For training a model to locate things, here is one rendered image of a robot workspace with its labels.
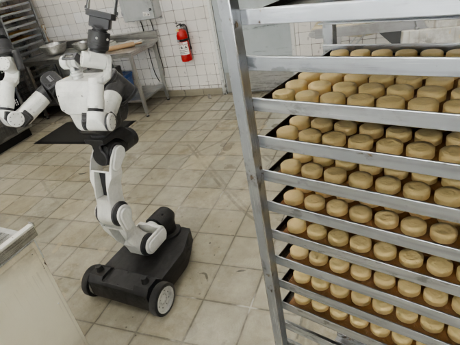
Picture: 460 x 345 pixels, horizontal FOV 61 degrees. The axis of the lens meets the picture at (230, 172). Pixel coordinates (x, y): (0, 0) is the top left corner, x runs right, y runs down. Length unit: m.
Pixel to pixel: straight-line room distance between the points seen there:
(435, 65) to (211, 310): 2.00
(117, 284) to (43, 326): 0.57
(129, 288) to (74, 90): 1.16
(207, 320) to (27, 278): 1.00
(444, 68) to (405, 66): 0.06
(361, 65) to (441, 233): 0.38
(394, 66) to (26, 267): 1.68
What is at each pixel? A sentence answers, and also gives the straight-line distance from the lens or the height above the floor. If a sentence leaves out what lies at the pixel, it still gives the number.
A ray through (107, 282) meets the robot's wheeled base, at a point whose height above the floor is 0.19.
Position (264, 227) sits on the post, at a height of 1.18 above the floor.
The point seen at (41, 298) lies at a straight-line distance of 2.07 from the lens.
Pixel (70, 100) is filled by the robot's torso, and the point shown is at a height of 1.28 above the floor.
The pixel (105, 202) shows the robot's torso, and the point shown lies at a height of 0.71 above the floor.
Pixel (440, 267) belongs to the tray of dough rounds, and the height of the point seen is 1.15.
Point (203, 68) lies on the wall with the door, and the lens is 5.77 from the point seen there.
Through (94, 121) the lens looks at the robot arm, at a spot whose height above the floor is 1.26.
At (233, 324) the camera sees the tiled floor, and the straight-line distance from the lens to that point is 2.35.
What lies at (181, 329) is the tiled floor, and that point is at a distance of 2.41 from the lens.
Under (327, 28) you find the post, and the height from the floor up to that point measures 1.56.
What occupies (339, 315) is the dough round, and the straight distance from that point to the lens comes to 1.20.
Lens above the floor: 1.80
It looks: 29 degrees down
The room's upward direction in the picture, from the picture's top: 11 degrees counter-clockwise
